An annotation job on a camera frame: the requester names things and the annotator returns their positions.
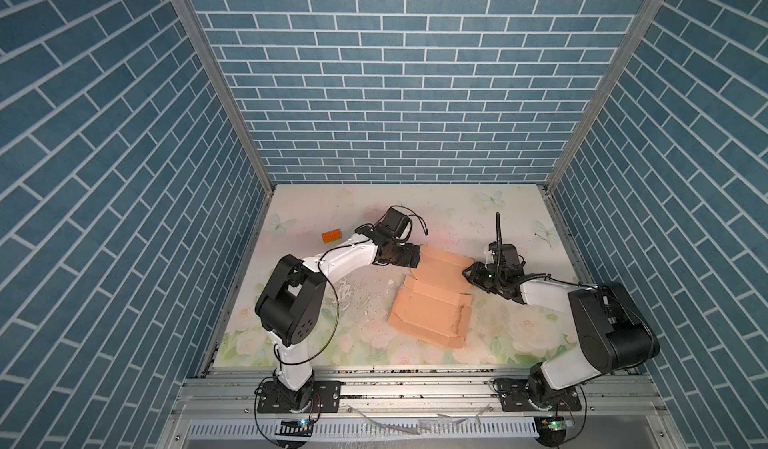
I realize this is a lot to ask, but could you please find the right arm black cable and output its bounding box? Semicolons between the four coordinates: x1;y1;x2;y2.
493;211;505;282

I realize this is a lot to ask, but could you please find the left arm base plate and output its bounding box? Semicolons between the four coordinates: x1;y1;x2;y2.
257;378;342;415

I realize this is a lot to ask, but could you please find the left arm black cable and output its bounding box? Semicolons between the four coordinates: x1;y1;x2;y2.
272;244;361;367

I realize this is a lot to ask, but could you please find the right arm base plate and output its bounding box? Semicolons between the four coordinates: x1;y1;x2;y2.
491;378;582;412

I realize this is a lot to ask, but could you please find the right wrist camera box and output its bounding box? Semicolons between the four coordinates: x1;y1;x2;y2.
488;242;521;270

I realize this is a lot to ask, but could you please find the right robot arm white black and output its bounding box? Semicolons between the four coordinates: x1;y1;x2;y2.
463;262;660;411

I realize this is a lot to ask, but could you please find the pink cardboard paper box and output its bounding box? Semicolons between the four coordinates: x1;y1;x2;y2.
388;246;473;349

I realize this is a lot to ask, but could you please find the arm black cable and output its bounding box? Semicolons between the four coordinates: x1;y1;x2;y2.
272;244;361;367
493;211;505;282

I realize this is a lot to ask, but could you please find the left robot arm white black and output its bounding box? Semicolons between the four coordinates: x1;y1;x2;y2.
254;235;420;392

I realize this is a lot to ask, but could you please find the aluminium front rail frame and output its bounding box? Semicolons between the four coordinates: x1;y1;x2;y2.
159;367;683;448

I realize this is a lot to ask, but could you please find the small orange tag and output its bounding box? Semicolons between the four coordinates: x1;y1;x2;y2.
321;229;342;244

